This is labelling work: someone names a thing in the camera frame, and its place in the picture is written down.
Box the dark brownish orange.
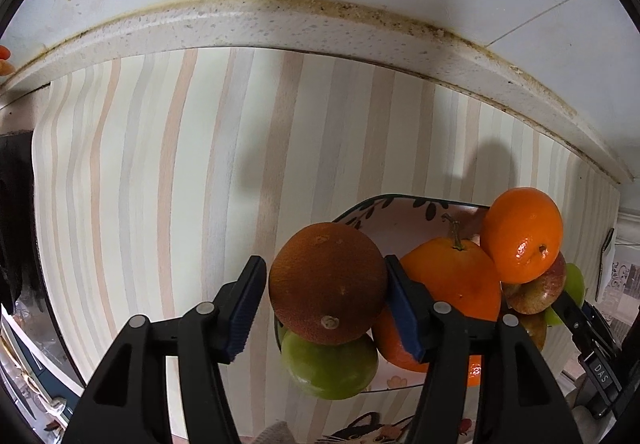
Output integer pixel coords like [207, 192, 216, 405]
[269, 222, 387, 346]

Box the small front orange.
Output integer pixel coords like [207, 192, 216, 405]
[372, 306, 482, 386]

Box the large orange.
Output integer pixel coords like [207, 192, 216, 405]
[400, 213, 501, 322]

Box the striped cat table mat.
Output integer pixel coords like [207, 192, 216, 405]
[30, 46, 623, 444]

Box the glossy back tangerine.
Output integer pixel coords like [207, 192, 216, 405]
[480, 187, 563, 284]

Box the front reddish brown apple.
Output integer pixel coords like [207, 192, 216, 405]
[520, 313, 547, 351]

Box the right green apple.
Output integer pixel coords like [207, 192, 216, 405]
[544, 263, 586, 326]

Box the left green apple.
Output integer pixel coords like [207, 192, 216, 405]
[274, 320, 378, 401]

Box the green apple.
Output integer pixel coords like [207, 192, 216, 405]
[274, 320, 378, 401]
[544, 263, 586, 326]

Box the back reddish apple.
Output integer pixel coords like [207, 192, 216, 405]
[502, 252, 566, 315]

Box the floral ceramic fruit plate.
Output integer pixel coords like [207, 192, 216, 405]
[273, 192, 561, 396]

